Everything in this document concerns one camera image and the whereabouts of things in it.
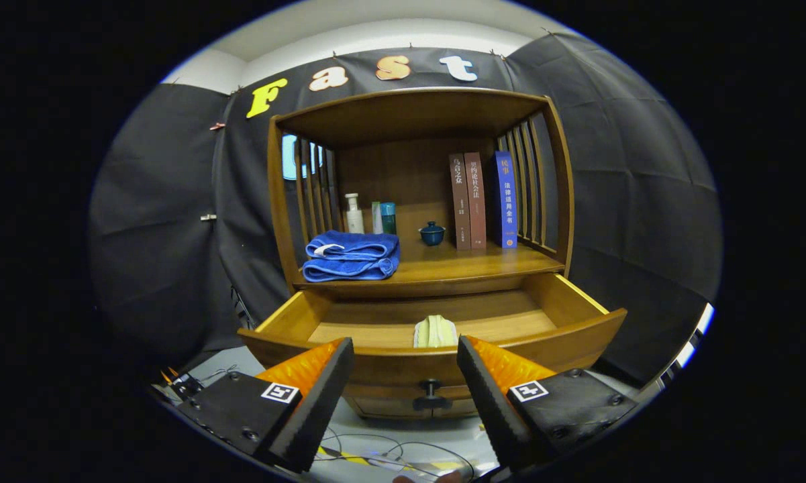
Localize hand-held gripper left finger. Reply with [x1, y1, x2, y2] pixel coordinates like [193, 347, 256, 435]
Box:
[174, 337, 355, 474]

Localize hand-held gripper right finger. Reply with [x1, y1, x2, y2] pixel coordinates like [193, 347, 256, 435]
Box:
[456, 335, 638, 472]

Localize green scrub brush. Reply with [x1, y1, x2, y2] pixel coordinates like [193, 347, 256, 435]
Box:
[413, 315, 458, 348]

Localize wooden drawer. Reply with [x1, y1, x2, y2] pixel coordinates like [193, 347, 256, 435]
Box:
[237, 272, 628, 411]

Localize wooden countertop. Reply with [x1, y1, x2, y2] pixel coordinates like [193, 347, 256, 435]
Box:
[294, 235, 566, 290]

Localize wooden cabinet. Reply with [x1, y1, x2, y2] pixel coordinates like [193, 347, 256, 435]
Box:
[266, 87, 574, 420]

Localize black stand legs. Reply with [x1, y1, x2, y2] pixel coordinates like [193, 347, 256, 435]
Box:
[230, 285, 256, 329]

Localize black electronic box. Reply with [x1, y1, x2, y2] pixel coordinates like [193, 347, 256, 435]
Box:
[151, 368, 205, 403]

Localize folded blue towel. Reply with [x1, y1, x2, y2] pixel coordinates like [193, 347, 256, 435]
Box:
[301, 230, 401, 283]

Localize white pump bottle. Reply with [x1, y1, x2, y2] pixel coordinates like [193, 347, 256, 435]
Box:
[344, 193, 365, 235]

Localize blue book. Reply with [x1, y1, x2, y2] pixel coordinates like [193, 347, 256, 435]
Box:
[495, 150, 518, 250]

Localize reddish brown book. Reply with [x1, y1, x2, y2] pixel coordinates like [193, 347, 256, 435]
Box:
[464, 152, 487, 250]

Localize dark brown book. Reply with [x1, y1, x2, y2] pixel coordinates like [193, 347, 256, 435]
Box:
[449, 153, 472, 251]

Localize white panel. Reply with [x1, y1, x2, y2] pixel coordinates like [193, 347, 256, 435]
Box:
[654, 303, 715, 390]

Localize black backdrop cloth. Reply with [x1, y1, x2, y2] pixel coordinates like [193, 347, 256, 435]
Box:
[87, 32, 722, 390]

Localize black floor cables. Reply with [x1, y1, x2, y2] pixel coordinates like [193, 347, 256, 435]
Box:
[315, 426, 477, 480]

